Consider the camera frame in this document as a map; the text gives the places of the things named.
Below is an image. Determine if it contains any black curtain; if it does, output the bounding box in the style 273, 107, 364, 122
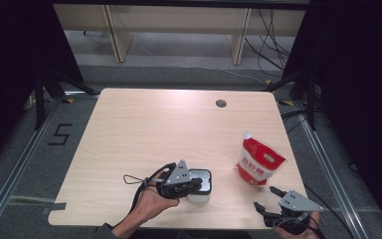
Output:
0, 0, 85, 173
282, 0, 382, 235

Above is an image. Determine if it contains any square glass jar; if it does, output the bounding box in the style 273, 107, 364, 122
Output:
186, 168, 213, 204

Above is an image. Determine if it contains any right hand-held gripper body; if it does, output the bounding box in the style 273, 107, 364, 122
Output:
263, 189, 324, 235

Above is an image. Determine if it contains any dark tape strip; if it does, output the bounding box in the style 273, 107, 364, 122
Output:
41, 201, 68, 215

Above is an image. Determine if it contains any aluminium floor rail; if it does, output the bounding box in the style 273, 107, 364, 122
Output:
297, 113, 368, 239
0, 96, 65, 239

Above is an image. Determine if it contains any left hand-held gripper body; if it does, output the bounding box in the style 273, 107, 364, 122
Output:
155, 158, 193, 200

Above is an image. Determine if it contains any black metal stand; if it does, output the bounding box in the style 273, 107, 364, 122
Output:
34, 68, 99, 131
264, 70, 318, 131

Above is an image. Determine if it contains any grey cord loop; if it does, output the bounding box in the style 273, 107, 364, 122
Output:
122, 173, 150, 187

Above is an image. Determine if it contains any person's right hand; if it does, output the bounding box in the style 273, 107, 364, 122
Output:
274, 211, 323, 239

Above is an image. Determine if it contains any bundle of black floor cables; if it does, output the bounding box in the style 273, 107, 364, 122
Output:
244, 9, 296, 80

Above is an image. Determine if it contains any beige background desk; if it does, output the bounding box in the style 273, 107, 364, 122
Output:
53, 3, 306, 66

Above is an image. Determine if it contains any white and red sugar bag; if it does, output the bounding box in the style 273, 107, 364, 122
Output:
236, 130, 287, 187

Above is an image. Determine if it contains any person's left hand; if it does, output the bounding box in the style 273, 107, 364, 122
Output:
134, 170, 181, 223

